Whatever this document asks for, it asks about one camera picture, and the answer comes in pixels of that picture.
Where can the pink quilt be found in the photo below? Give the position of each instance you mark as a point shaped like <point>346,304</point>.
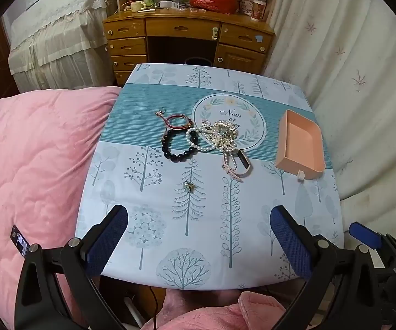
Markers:
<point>36,165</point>

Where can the patterned paper cup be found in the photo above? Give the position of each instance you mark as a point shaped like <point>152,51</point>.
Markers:
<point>258,10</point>

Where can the tree print tablecloth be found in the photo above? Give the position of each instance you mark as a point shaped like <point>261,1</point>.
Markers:
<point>170,233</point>

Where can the black smartphone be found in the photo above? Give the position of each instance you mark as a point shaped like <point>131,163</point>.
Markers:
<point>20,242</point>

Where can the person's pink fleece clothing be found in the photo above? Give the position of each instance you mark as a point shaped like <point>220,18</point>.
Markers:
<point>218,312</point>

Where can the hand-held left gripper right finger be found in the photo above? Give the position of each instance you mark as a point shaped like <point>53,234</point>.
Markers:
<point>288,238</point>

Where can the pink plastic tray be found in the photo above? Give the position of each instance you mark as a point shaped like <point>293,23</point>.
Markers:
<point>299,144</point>

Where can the white leaf print curtain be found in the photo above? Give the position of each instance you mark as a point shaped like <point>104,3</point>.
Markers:
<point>352,41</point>

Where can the cream mug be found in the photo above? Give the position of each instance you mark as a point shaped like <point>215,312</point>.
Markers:
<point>136,6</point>

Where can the small green gold earring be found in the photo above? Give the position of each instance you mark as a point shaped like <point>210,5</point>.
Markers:
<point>188,186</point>

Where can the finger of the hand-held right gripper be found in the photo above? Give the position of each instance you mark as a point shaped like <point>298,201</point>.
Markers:
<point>364,234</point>

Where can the dark waste bin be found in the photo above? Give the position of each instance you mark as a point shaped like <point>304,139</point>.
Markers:
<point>198,61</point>

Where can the white lace furniture cover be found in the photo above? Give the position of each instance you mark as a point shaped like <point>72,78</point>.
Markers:
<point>60,31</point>

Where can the wooden desk with drawers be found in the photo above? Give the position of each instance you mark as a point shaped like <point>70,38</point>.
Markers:
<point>180,29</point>

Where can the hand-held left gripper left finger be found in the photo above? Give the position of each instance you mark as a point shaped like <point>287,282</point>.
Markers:
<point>111,234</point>

